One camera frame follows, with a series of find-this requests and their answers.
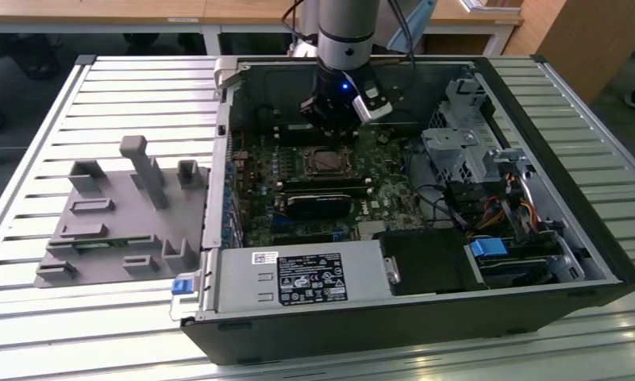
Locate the CPU socket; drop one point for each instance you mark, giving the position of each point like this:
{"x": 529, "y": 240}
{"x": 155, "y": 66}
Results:
{"x": 305, "y": 174}

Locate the silver metal drive cage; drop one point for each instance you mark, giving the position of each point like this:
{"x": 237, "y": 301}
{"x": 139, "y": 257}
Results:
{"x": 455, "y": 158}

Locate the blue disk carrier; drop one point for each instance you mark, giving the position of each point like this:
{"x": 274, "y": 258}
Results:
{"x": 487, "y": 249}

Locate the grey parts rack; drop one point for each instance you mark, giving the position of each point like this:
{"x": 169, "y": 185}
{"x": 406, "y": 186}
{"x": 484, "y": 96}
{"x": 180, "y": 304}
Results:
{"x": 115, "y": 222}

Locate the brown wooden cabinet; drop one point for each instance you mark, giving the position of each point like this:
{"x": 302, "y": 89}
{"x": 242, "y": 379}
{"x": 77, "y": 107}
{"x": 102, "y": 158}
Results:
{"x": 592, "y": 39}

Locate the pale blue teach pendant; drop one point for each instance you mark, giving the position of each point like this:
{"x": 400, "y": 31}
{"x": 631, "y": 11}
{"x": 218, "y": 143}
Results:
{"x": 417, "y": 20}

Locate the wooden desk white frame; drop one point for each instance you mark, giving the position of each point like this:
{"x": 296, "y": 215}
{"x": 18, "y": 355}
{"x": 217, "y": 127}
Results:
{"x": 110, "y": 10}

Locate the small silver heat sink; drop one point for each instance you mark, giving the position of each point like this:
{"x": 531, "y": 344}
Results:
{"x": 370, "y": 230}

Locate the blue case latch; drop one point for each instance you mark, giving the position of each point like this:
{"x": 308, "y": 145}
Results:
{"x": 182, "y": 286}

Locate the small black graphics card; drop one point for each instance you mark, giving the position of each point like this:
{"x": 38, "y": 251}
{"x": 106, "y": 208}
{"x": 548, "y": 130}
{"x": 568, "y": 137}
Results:
{"x": 317, "y": 204}

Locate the black open PC case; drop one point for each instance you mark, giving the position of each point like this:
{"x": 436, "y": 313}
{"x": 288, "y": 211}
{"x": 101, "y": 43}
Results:
{"x": 401, "y": 329}

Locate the empty black RAM slots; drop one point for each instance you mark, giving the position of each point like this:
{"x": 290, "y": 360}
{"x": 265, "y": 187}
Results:
{"x": 290, "y": 135}

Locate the black office chair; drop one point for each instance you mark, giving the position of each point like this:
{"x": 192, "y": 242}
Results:
{"x": 31, "y": 55}

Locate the black installed RAM sticks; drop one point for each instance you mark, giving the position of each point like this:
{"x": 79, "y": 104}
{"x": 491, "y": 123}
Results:
{"x": 322, "y": 185}

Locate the green motherboard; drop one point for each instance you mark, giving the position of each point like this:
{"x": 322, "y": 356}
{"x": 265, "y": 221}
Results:
{"x": 396, "y": 190}

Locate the grey power supply unit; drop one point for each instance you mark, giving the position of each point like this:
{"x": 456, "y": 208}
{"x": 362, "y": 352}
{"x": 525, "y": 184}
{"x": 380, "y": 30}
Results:
{"x": 242, "y": 278}

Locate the white paper stack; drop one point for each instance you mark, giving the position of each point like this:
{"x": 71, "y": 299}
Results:
{"x": 481, "y": 3}

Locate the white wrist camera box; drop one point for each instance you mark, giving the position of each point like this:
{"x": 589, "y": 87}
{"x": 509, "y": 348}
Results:
{"x": 372, "y": 101}

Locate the green RAM stick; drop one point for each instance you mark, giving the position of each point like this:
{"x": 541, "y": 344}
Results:
{"x": 115, "y": 242}

